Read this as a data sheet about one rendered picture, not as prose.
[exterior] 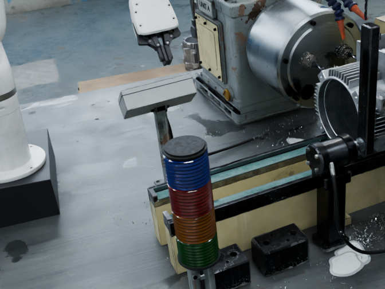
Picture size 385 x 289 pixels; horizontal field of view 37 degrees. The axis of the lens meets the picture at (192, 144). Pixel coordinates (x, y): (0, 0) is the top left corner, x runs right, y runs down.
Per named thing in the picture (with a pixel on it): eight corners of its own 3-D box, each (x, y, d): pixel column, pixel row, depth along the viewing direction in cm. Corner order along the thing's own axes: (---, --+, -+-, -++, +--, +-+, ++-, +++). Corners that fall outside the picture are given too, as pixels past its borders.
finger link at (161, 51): (146, 38, 133) (156, 64, 132) (160, 35, 134) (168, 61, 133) (145, 43, 136) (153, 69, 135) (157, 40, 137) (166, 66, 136)
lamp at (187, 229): (207, 214, 85) (204, 189, 83) (223, 236, 80) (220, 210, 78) (169, 226, 83) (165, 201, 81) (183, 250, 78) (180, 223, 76)
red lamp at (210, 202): (204, 189, 83) (200, 163, 81) (220, 210, 78) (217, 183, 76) (165, 201, 81) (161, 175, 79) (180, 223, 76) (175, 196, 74)
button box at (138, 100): (191, 101, 137) (184, 81, 138) (197, 92, 130) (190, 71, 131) (123, 120, 133) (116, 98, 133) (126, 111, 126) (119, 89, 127)
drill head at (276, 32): (298, 58, 177) (297, -23, 165) (372, 100, 147) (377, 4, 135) (226, 78, 170) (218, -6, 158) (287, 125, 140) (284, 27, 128)
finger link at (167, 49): (160, 34, 134) (169, 61, 133) (173, 31, 135) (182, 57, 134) (158, 40, 137) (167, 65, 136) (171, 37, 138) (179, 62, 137)
